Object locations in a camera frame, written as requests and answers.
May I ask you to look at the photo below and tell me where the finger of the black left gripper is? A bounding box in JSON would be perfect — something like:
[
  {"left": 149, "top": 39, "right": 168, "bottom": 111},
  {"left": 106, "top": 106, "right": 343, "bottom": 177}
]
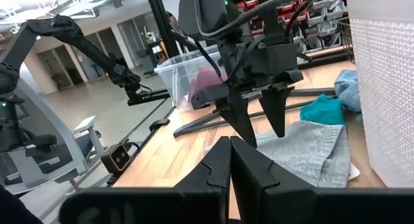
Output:
[
  {"left": 215, "top": 87, "right": 258, "bottom": 148},
  {"left": 258, "top": 85, "right": 294, "bottom": 139}
]

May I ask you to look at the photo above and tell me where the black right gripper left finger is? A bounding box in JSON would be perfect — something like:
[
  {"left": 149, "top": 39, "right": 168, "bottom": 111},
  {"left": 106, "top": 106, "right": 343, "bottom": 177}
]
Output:
[{"left": 174, "top": 136, "right": 232, "bottom": 190}]

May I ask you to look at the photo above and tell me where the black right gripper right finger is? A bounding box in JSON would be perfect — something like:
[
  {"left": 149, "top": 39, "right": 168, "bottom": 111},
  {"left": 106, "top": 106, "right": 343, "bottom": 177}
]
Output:
[{"left": 230, "top": 135, "right": 318, "bottom": 224}]

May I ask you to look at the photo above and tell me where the teal sock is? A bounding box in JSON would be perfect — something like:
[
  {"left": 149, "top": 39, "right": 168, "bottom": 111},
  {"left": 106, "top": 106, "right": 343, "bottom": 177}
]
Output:
[{"left": 300, "top": 94, "right": 347, "bottom": 127}]

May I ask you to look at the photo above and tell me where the maroon garment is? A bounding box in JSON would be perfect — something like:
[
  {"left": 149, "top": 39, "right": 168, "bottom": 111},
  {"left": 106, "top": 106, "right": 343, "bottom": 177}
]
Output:
[{"left": 187, "top": 67, "right": 227, "bottom": 104}]

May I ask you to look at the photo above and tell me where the grey knit cloth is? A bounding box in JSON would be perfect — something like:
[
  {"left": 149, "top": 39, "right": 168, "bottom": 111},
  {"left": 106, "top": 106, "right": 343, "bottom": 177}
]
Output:
[{"left": 255, "top": 120, "right": 352, "bottom": 188}]

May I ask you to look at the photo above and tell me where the blue striped shirt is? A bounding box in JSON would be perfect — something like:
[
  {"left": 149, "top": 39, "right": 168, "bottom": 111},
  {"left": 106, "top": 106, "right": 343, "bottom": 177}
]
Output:
[{"left": 333, "top": 69, "right": 362, "bottom": 113}]

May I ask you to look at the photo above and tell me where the shelf of red storage bins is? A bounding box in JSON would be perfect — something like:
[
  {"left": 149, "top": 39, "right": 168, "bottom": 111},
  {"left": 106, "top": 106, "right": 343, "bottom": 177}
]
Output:
[{"left": 235, "top": 0, "right": 352, "bottom": 55}]

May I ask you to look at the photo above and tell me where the black table edge clamp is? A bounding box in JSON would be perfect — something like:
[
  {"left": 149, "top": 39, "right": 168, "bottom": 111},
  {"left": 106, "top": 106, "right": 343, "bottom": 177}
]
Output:
[{"left": 148, "top": 118, "right": 171, "bottom": 133}]

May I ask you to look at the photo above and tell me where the clear plastic bin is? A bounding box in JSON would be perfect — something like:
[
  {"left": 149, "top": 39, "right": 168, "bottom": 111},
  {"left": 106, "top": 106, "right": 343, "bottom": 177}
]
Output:
[{"left": 154, "top": 45, "right": 228, "bottom": 112}]

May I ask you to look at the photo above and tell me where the black equipment cart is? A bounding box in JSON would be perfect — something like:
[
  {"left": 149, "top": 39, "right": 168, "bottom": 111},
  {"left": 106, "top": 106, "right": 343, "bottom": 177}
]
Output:
[{"left": 138, "top": 29, "right": 169, "bottom": 78}]

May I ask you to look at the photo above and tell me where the white perforated plastic basket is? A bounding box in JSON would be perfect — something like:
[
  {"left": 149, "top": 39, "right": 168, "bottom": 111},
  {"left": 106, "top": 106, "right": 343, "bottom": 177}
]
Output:
[{"left": 344, "top": 0, "right": 414, "bottom": 189}]

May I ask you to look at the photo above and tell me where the person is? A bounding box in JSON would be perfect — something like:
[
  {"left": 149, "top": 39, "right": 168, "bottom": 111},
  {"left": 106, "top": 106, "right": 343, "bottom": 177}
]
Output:
[{"left": 0, "top": 184, "right": 45, "bottom": 224}]

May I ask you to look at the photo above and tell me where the black wire basket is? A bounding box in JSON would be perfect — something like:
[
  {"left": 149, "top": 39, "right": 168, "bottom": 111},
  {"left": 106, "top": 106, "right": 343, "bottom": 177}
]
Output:
[{"left": 336, "top": 16, "right": 355, "bottom": 65}]

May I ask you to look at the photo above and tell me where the black table-level camera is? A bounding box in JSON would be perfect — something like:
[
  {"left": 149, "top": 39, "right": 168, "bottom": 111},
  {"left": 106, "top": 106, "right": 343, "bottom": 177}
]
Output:
[{"left": 100, "top": 142, "right": 133, "bottom": 180}]

